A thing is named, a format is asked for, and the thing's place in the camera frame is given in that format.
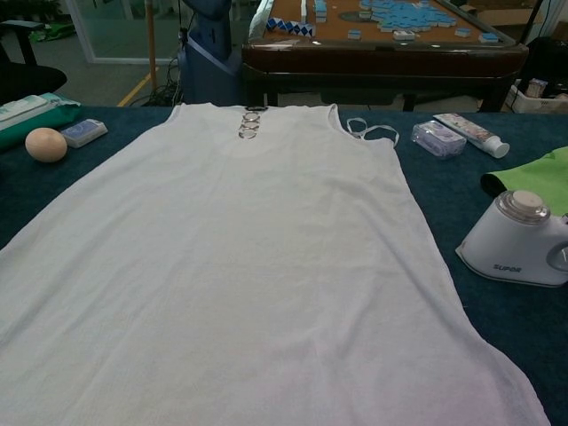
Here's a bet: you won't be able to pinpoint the white handheld steam iron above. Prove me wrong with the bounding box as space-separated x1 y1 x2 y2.
454 189 568 288

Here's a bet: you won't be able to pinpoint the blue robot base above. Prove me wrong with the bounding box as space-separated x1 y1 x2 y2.
177 0 243 107

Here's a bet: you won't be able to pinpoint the white sleeveless top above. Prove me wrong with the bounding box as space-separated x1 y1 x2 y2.
0 102 551 426

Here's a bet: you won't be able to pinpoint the dark blue table cover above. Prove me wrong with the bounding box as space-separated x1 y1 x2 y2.
0 104 568 426

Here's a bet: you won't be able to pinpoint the clear box purple contents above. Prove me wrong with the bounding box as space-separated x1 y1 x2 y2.
411 121 468 159

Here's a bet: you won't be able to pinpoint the brown mahjong table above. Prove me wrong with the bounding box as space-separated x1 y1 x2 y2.
241 0 530 112

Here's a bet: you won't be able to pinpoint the blue white snake puzzle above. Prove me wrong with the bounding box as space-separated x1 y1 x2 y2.
262 16 316 39

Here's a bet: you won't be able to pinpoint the printed toothpaste tube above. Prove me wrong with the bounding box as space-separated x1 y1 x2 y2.
432 113 511 159

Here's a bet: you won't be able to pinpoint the wooden pole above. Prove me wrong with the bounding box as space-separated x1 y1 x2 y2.
146 0 160 85

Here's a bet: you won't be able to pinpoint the small blue tissue pack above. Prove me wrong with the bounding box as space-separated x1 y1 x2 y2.
59 119 109 149

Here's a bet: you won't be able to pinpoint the beige wooden egg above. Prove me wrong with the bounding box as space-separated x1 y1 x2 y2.
24 127 68 163

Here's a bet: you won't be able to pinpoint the green wet wipes pack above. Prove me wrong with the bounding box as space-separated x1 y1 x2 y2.
0 92 83 154

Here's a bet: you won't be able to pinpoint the green cloth black trim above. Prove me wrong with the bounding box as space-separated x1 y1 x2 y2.
480 146 568 209

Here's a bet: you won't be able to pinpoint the white plastic basket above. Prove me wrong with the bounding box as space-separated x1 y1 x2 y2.
505 78 568 114

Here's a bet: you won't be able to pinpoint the black office chair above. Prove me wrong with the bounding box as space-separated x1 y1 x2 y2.
0 20 67 106

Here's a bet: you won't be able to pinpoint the white fabric strap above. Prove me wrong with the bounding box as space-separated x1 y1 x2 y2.
346 117 400 147

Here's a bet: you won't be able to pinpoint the black floor cable bundle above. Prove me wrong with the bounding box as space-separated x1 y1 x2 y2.
146 57 184 107

